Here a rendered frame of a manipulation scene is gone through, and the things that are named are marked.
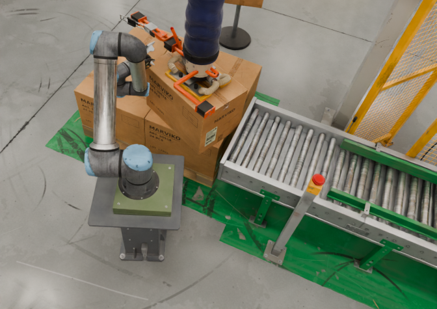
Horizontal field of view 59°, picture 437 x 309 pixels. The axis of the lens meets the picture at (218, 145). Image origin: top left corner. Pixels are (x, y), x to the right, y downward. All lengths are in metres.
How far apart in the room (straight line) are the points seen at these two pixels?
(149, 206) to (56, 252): 1.05
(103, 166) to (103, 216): 0.33
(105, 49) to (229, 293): 1.82
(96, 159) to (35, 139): 1.61
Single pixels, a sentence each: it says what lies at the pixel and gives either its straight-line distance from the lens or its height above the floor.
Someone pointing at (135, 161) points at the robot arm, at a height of 1.08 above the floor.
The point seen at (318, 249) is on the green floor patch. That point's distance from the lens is 3.17.
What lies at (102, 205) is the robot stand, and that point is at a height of 0.75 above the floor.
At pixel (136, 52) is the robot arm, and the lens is 1.99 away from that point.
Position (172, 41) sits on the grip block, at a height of 1.09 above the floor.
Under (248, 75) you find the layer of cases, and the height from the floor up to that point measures 0.54.
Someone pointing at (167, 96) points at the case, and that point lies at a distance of 2.65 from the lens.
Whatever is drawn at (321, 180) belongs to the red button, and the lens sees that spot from 2.17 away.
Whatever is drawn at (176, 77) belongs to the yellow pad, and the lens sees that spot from 2.60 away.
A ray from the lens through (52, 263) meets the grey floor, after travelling 3.03.
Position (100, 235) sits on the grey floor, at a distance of 3.05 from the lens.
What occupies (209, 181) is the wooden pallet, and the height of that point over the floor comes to 0.08.
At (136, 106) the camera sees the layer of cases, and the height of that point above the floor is 0.54.
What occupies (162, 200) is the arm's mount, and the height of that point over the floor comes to 0.81.
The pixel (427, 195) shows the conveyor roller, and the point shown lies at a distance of 3.11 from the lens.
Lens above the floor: 2.75
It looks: 52 degrees down
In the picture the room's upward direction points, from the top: 11 degrees clockwise
